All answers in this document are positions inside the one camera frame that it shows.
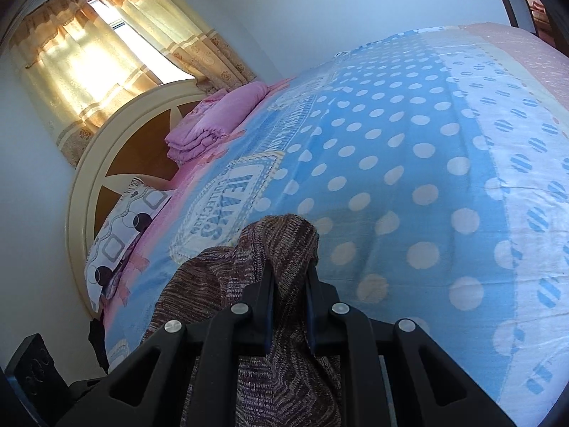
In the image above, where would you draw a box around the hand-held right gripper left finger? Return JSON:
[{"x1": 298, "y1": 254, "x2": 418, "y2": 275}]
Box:
[{"x1": 57, "y1": 268, "x2": 275, "y2": 427}]

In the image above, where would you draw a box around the folded pink blanket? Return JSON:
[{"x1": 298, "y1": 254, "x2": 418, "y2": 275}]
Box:
[{"x1": 164, "y1": 82, "x2": 271, "y2": 165}]

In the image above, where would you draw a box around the black box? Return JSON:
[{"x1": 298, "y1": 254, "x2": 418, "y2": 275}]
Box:
[{"x1": 4, "y1": 333, "x2": 73, "y2": 427}]

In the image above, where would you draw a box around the white patterned pillow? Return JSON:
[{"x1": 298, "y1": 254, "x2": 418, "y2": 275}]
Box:
[{"x1": 84, "y1": 176, "x2": 175, "y2": 313}]

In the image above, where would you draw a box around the yellow patterned curtain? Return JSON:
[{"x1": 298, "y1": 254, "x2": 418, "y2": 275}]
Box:
[
  {"x1": 9, "y1": 0, "x2": 161, "y2": 169},
  {"x1": 84, "y1": 0, "x2": 257, "y2": 95}
]

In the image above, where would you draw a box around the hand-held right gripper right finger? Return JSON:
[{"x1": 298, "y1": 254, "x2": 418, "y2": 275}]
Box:
[{"x1": 305, "y1": 266, "x2": 517, "y2": 427}]

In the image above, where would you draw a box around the dark cloth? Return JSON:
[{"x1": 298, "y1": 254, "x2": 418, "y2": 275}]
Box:
[{"x1": 87, "y1": 318, "x2": 112, "y2": 375}]

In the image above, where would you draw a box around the blue polka dot bed sheet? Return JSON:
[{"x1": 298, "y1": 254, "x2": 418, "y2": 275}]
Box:
[{"x1": 101, "y1": 22, "x2": 569, "y2": 427}]

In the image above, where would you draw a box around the cream wooden headboard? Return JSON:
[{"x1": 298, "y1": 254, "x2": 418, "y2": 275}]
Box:
[{"x1": 65, "y1": 80, "x2": 211, "y2": 313}]

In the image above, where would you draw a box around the brown knit sweater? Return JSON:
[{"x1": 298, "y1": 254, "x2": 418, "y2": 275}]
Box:
[{"x1": 142, "y1": 214, "x2": 344, "y2": 427}]

